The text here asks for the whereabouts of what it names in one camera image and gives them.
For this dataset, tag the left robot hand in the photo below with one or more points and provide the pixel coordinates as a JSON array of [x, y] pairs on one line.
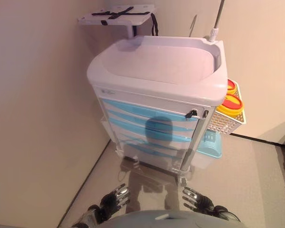
[[114, 198]]

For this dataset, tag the white medical cart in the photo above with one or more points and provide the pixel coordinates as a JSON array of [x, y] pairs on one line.
[[156, 71]]

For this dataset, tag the metal infusion pole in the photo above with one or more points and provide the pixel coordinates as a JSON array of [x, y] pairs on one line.
[[215, 23]]

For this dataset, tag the light blue waste bin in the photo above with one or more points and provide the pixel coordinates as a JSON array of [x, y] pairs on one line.
[[210, 145]]

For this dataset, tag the grey robot torso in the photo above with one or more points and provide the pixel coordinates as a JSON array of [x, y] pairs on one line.
[[171, 219]]

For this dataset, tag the yellow container red lid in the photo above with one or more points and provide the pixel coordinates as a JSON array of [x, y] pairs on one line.
[[232, 86], [231, 102]]

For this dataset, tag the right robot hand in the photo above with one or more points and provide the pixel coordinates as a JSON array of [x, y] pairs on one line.
[[196, 200]]

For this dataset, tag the black cart key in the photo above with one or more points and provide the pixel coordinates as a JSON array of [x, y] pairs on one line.
[[192, 113]]

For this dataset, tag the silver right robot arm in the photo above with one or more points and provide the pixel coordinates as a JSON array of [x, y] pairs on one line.
[[225, 215]]

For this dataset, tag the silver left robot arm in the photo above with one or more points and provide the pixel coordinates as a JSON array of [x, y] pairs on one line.
[[88, 217]]

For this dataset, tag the cart caster wheel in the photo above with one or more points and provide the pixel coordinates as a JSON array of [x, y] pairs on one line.
[[182, 181]]

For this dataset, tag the white lattice basket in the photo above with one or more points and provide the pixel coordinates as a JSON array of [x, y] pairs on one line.
[[224, 123]]

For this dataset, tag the white side shelf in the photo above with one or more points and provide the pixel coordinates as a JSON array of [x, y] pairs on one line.
[[135, 17]]

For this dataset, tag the blue-fronted cart drawer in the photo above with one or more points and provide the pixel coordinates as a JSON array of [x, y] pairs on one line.
[[156, 140]]

